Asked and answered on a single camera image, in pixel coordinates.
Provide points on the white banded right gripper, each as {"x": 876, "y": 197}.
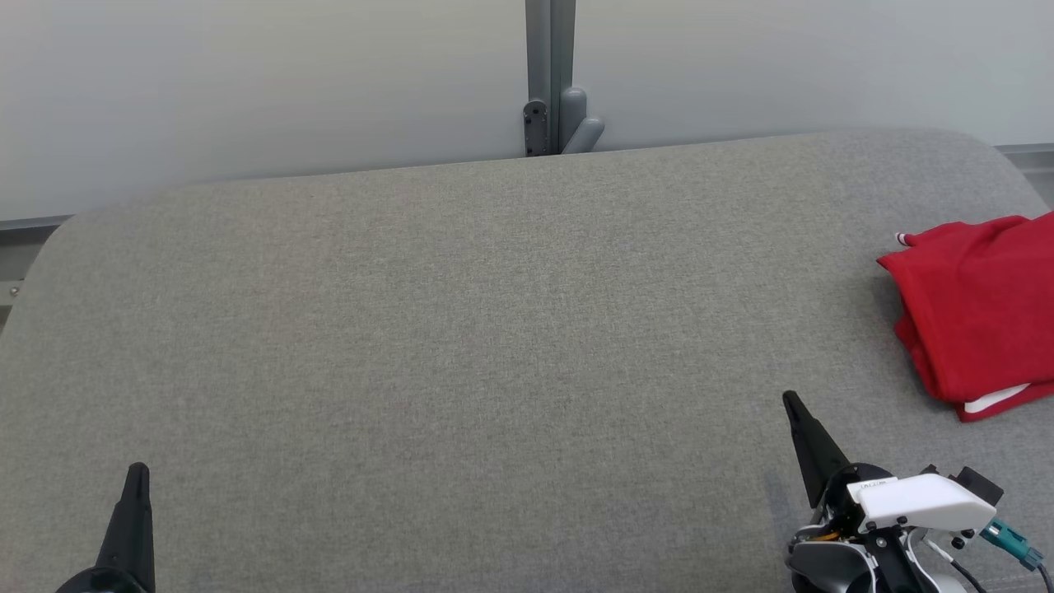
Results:
{"x": 922, "y": 502}

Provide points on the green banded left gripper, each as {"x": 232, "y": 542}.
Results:
{"x": 103, "y": 583}

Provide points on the red Bulls 23 jersey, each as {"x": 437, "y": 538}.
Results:
{"x": 972, "y": 305}

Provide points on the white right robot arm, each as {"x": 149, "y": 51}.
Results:
{"x": 823, "y": 568}

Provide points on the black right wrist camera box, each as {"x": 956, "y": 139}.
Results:
{"x": 980, "y": 486}

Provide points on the dark perforated post bracket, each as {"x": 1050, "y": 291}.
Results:
{"x": 535, "y": 128}

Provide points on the grey metal partition post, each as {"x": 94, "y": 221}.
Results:
{"x": 550, "y": 49}

